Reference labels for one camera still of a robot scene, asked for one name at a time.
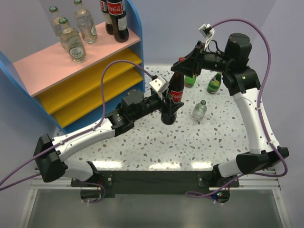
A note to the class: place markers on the green glass bottle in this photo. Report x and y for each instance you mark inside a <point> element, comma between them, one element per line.
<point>215,83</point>
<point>189,81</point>

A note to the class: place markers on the aluminium rail frame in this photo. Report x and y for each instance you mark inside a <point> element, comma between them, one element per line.
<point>156,199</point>

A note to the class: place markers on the cola bottle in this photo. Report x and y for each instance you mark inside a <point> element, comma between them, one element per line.
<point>176,92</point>
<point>117,11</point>

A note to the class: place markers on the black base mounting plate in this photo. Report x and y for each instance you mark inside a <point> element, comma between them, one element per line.
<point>108,184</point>

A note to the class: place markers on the clear soda bottle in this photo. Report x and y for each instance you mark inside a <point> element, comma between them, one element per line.
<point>71,41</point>
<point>57,27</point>
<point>199,111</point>

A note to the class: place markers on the blue shelf with coloured boards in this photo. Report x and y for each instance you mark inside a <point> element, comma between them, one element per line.
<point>49,85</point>

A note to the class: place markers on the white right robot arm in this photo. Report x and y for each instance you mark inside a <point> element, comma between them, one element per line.
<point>243,85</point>

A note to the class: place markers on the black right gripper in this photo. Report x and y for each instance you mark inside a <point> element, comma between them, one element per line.
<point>189,66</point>

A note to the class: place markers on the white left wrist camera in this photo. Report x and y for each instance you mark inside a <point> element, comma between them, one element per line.
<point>159,86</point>

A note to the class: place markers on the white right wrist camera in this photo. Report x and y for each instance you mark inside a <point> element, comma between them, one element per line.
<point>208,33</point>

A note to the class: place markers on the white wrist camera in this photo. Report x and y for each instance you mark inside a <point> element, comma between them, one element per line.
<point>159,86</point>
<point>208,33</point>

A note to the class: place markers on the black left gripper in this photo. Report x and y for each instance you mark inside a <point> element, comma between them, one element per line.
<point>166,109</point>

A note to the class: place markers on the clear soda bottle shelved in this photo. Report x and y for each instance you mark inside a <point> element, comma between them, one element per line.
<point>85,23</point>

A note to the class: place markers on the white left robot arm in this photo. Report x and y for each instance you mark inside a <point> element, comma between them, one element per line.
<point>52,154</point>

